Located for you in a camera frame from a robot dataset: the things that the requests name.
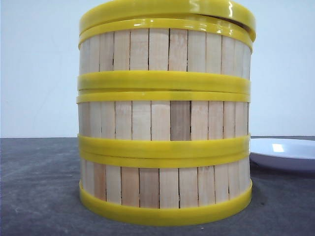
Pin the bamboo steamer basket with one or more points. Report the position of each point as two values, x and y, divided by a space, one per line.
165 59
180 201
162 128

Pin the woven bamboo steamer lid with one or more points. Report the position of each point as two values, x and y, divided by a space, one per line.
116 10

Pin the white plate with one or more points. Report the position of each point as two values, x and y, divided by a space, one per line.
284 154

